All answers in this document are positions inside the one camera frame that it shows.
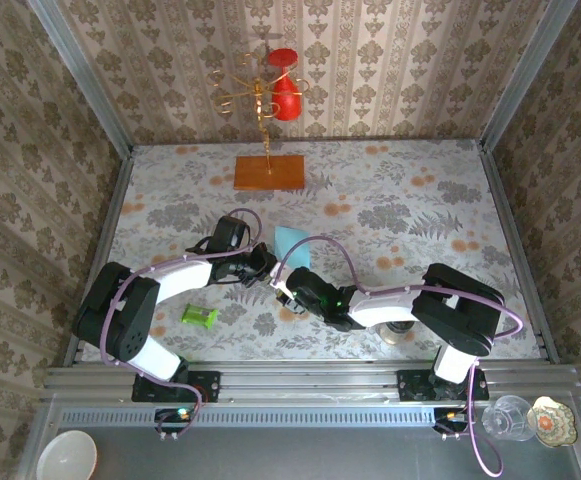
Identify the light blue cloth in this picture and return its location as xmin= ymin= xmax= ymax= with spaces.
xmin=273 ymin=225 xmax=313 ymax=270

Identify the green plastic pencil sharpener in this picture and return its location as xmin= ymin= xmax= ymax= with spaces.
xmin=180 ymin=303 xmax=220 ymax=329

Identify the glass jar with black lid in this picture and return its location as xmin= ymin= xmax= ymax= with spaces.
xmin=382 ymin=322 xmax=416 ymax=347

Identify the red wine glass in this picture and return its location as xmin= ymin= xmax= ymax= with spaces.
xmin=267 ymin=46 xmax=304 ymax=123

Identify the small black controller board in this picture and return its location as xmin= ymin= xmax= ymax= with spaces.
xmin=432 ymin=407 xmax=474 ymax=434
xmin=154 ymin=407 xmax=196 ymax=434

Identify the floral patterned table cover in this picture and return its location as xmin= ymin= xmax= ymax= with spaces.
xmin=82 ymin=139 xmax=544 ymax=362

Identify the clear glass cup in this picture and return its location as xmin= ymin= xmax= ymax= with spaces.
xmin=481 ymin=394 xmax=534 ymax=443

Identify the white bowl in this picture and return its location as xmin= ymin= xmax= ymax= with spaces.
xmin=36 ymin=429 xmax=98 ymax=480

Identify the patterned scalloped small dish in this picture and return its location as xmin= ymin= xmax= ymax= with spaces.
xmin=526 ymin=395 xmax=580 ymax=448

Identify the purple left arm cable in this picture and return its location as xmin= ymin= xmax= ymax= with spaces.
xmin=98 ymin=207 xmax=265 ymax=441

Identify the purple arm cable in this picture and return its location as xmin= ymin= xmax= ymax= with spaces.
xmin=98 ymin=207 xmax=265 ymax=441
xmin=273 ymin=237 xmax=525 ymax=477

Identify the gold wire rack, wooden base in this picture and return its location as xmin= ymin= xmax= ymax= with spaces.
xmin=205 ymin=52 xmax=307 ymax=192

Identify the aluminium front rail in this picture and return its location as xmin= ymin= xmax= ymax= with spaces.
xmin=43 ymin=359 xmax=581 ymax=404

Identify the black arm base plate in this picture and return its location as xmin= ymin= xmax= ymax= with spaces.
xmin=396 ymin=368 xmax=490 ymax=402
xmin=131 ymin=371 xmax=222 ymax=404

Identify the grey slotted cable duct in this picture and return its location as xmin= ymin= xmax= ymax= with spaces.
xmin=57 ymin=405 xmax=439 ymax=427

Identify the aluminium table side rail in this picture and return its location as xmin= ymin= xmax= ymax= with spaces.
xmin=63 ymin=147 xmax=136 ymax=366
xmin=479 ymin=144 xmax=561 ymax=364

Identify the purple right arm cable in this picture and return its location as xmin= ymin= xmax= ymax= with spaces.
xmin=273 ymin=237 xmax=525 ymax=477

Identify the aluminium frame post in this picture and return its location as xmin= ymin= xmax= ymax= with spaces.
xmin=478 ymin=0 xmax=580 ymax=151
xmin=23 ymin=0 xmax=135 ymax=157

